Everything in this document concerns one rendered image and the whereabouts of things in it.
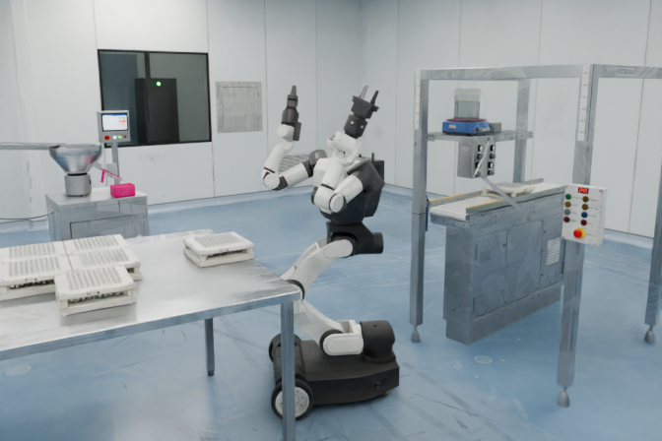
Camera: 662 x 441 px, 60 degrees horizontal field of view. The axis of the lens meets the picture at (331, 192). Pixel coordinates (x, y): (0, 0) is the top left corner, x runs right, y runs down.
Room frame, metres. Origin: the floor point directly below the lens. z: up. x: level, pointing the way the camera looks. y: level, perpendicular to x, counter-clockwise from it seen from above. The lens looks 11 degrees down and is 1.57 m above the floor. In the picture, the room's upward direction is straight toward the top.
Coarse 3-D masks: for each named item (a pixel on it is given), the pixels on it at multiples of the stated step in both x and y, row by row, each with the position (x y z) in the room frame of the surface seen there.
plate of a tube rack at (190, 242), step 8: (232, 232) 2.60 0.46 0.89; (184, 240) 2.48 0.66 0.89; (192, 240) 2.47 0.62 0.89; (192, 248) 2.38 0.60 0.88; (200, 248) 2.34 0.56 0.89; (208, 248) 2.34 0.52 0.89; (216, 248) 2.34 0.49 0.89; (224, 248) 2.35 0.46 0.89; (232, 248) 2.37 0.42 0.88; (240, 248) 2.39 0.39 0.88
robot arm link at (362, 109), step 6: (354, 96) 2.45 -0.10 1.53; (354, 102) 2.44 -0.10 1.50; (360, 102) 2.43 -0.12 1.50; (366, 102) 2.41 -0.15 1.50; (354, 108) 2.44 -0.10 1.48; (360, 108) 2.43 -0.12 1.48; (366, 108) 2.41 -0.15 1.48; (372, 108) 2.40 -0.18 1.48; (378, 108) 2.42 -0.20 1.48; (354, 114) 2.44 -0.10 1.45; (360, 114) 2.42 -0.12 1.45; (366, 114) 2.41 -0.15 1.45; (348, 120) 2.43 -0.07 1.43; (354, 120) 2.41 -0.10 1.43; (360, 120) 2.41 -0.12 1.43; (354, 126) 2.41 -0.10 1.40; (360, 126) 2.41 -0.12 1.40
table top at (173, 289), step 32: (160, 256) 2.46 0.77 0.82; (160, 288) 2.04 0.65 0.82; (192, 288) 2.04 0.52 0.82; (224, 288) 2.04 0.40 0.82; (256, 288) 2.04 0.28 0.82; (288, 288) 2.04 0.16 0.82; (0, 320) 1.75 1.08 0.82; (32, 320) 1.75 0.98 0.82; (64, 320) 1.75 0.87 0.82; (96, 320) 1.75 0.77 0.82; (128, 320) 1.75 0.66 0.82; (160, 320) 1.76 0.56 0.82; (192, 320) 1.81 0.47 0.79; (0, 352) 1.54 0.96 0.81; (32, 352) 1.58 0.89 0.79
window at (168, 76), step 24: (120, 72) 6.94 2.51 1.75; (144, 72) 7.11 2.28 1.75; (168, 72) 7.29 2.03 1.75; (192, 72) 7.47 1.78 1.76; (120, 96) 6.93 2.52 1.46; (144, 96) 7.10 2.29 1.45; (168, 96) 7.28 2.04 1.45; (192, 96) 7.46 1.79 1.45; (144, 120) 7.09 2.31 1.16; (168, 120) 7.27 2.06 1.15; (192, 120) 7.45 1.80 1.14; (120, 144) 6.91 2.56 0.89; (144, 144) 7.07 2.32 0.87; (168, 144) 7.26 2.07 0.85
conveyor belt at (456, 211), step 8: (536, 184) 4.14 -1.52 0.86; (544, 184) 4.14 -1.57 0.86; (552, 184) 4.13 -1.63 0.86; (464, 200) 3.55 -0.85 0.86; (472, 200) 3.55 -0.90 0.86; (480, 200) 3.55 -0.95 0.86; (488, 200) 3.55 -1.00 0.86; (496, 200) 3.55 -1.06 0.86; (432, 208) 3.33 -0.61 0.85; (440, 208) 3.31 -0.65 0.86; (448, 208) 3.31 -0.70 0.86; (456, 208) 3.31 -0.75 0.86; (464, 208) 3.31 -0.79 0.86; (440, 216) 3.28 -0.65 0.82; (448, 216) 3.23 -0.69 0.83; (456, 216) 3.19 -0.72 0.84; (464, 216) 3.15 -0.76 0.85
